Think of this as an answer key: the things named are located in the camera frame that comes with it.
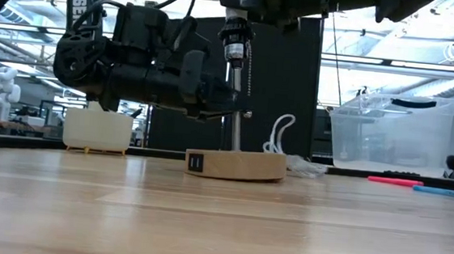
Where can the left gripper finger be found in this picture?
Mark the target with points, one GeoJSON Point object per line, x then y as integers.
{"type": "Point", "coordinates": [218, 102]}

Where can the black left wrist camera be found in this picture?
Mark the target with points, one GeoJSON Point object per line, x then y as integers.
{"type": "Point", "coordinates": [141, 31]}

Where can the black aluminium table frame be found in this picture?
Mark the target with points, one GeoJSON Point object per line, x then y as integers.
{"type": "Point", "coordinates": [6, 142]}

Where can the pink pen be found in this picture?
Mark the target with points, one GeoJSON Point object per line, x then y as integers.
{"type": "Point", "coordinates": [393, 181]}

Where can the white robot figure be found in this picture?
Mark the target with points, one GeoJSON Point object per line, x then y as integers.
{"type": "Point", "coordinates": [2, 89]}

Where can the wooden base table lamp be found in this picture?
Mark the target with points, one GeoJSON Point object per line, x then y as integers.
{"type": "Point", "coordinates": [236, 164]}

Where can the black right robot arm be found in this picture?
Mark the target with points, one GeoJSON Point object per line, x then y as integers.
{"type": "Point", "coordinates": [403, 5]}

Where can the white round pen cup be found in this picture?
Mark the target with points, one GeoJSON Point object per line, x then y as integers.
{"type": "Point", "coordinates": [97, 131]}

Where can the black marker pen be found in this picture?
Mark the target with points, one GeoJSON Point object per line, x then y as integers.
{"type": "Point", "coordinates": [136, 113]}

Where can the blue pen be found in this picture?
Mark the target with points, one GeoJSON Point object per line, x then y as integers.
{"type": "Point", "coordinates": [449, 194]}

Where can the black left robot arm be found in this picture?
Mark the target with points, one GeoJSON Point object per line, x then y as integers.
{"type": "Point", "coordinates": [78, 58]}

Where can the clear plastic storage bin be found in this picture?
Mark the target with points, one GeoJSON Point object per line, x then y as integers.
{"type": "Point", "coordinates": [392, 136]}

